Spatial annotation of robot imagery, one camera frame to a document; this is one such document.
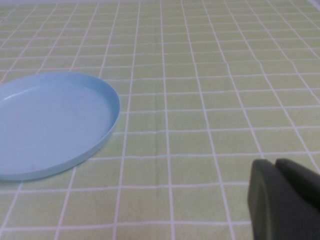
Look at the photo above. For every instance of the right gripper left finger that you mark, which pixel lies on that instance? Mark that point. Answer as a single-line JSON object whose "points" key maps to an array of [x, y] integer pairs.
{"points": [[280, 207]]}

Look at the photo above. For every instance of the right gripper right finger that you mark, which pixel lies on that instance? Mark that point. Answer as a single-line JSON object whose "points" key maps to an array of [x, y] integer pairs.
{"points": [[300, 177]]}

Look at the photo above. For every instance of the light blue round plate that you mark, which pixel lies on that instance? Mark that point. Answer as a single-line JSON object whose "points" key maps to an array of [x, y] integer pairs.
{"points": [[50, 125]]}

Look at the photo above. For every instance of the green checked tablecloth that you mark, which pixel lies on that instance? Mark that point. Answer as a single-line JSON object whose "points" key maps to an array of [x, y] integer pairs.
{"points": [[200, 87]]}

